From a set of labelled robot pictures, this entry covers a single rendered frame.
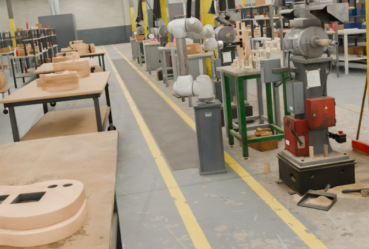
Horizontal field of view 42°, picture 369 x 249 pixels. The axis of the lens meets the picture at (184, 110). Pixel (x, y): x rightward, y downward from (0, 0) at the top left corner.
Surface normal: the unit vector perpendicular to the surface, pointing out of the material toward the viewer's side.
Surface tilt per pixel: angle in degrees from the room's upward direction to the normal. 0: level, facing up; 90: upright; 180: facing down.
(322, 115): 90
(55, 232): 90
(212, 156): 90
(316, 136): 90
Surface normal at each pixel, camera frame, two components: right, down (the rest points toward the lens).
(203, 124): 0.05, 0.18
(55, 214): 0.61, 0.09
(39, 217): 0.27, 0.15
